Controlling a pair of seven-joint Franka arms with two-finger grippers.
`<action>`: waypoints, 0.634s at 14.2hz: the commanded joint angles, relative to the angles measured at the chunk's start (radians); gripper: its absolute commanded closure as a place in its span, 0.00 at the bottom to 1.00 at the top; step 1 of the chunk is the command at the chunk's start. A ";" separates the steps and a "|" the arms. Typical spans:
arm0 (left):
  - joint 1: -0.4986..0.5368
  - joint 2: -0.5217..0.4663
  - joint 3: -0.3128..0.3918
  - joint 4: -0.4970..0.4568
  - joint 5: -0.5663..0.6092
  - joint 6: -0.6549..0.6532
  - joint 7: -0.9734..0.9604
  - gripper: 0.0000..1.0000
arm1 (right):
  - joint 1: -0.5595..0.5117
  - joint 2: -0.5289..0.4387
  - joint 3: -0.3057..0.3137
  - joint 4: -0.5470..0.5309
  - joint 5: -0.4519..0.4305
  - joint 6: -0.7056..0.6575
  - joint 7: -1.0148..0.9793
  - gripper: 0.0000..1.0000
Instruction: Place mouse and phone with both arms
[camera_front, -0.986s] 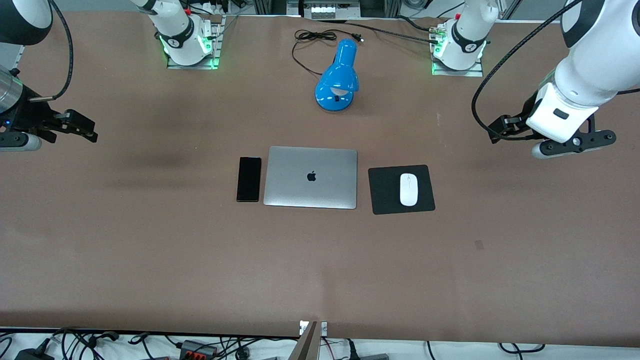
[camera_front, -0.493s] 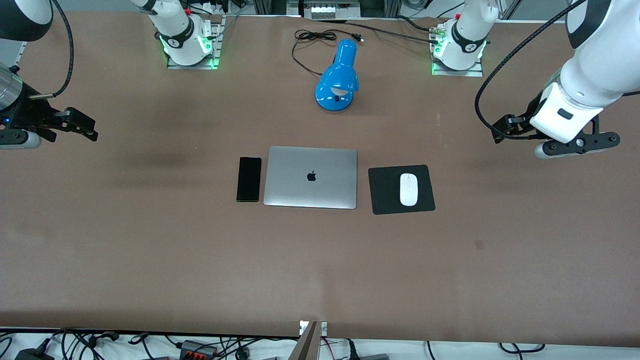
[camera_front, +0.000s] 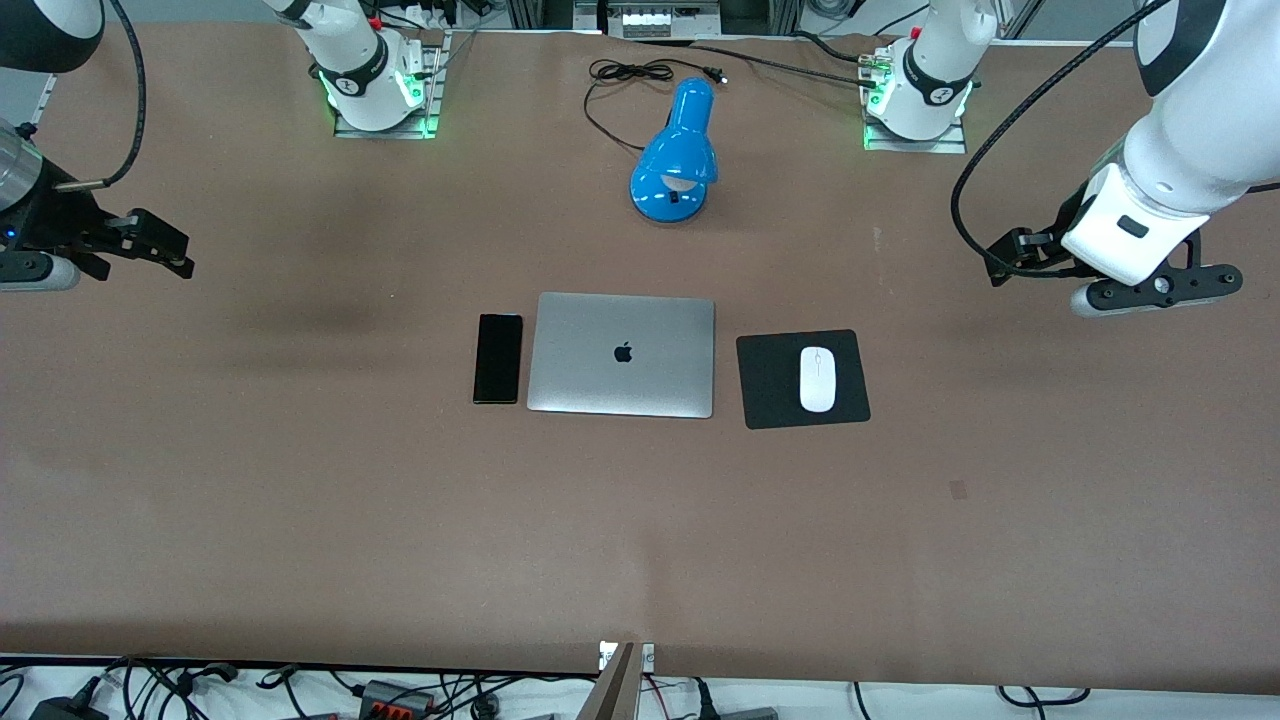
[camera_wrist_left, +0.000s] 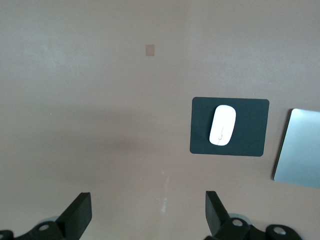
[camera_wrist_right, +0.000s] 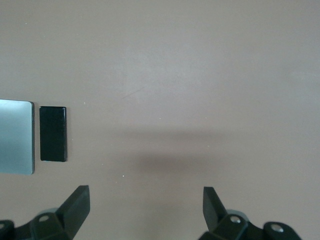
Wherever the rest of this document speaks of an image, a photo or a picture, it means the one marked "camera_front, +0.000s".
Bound white computer mouse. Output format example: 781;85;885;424
799;346;837;413

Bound black smartphone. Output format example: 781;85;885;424
472;313;524;406

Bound dark mouse pad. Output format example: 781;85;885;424
736;329;872;431

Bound blue desk lamp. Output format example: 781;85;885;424
629;77;719;224

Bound silver laptop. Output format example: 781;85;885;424
527;292;716;419

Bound grey power strip box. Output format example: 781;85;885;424
575;0;723;39

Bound black power adapter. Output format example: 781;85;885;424
28;695;109;720

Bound grey box with orange levers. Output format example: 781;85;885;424
345;680;438;720

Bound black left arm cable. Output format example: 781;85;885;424
950;0;1171;279

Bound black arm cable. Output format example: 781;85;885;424
52;0;148;191
950;0;1171;279

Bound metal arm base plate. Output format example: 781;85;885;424
333;30;448;139
863;50;968;154

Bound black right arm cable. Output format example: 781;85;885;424
52;0;148;191

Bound black cable on table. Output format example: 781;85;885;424
690;40;886;89

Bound black lamp power cord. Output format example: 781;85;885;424
583;58;729;153

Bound white mounting bracket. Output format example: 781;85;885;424
598;641;656;673

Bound brown camera post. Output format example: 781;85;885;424
575;642;641;720

